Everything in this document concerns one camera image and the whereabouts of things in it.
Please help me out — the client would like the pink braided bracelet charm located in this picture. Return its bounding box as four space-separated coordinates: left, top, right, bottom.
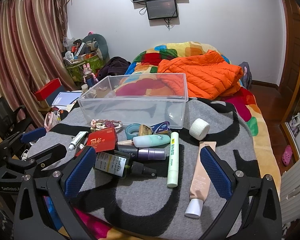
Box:
90 119 123 132

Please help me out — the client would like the dark purple spray bottle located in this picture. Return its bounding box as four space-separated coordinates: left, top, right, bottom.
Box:
116 144 167 161

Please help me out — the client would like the mint green small bottle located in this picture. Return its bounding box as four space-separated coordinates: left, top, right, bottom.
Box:
133 134 170 148

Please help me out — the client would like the pink croc shoe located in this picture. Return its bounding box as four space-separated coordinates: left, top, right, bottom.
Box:
281 145 293 166

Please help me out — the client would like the grey neck pillow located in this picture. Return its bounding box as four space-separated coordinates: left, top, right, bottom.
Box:
83 34 109 60

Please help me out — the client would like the dark purple clothes pile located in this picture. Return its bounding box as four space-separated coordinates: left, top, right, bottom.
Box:
97 56 131 81

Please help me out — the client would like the white gauze tape roll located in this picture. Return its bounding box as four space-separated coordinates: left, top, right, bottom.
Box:
189 118 210 141

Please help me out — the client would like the blue white booklet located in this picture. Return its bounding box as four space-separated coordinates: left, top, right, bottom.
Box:
52 91 82 106

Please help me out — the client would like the green basket of clutter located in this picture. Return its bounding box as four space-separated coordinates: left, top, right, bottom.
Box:
63 38 108 83

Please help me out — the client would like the clear plastic storage box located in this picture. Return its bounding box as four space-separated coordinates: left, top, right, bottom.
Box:
78 73 189 129

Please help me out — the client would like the blue Max blade box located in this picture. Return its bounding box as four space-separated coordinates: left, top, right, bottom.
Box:
150 121 171 134

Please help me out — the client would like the beige lipstick tube red band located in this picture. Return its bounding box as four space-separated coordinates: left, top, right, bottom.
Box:
117 140 134 146

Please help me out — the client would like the red gift box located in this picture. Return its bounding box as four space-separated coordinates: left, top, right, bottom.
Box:
34 78 62 101

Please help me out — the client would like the blue adhesive tape roll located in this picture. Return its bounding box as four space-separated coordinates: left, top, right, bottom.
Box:
125 123 141 140

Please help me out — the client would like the grey black patterned blanket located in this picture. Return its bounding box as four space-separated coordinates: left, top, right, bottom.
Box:
27 97 262 239

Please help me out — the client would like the striped pink brown curtain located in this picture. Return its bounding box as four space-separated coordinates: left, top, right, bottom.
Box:
0 0 76 126

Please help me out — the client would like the colourful patchwork quilt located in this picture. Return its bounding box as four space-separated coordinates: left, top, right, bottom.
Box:
72 41 282 240

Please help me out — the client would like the beige cream tube white cap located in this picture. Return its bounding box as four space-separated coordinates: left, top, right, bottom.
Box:
185 141 217 219

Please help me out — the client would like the wooden door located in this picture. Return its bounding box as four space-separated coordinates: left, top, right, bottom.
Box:
279 0 300 122

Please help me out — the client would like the orange puffer jacket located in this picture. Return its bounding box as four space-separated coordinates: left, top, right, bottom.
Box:
158 50 243 100

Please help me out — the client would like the light green marker stick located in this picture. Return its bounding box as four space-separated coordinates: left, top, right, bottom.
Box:
167 132 179 188

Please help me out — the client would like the small wall monitor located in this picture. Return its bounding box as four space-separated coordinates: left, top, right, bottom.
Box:
146 0 178 20

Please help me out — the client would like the pink rabbit toy figure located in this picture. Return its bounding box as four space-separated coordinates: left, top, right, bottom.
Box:
83 63 98 88

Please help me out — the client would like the small white ointment tube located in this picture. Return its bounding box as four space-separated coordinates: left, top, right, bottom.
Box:
68 131 88 151

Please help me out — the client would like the red paper box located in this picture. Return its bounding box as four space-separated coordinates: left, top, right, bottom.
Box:
85 127 117 153

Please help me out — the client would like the dark green glass bottle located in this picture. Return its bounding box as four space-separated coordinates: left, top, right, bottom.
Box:
95 152 157 178

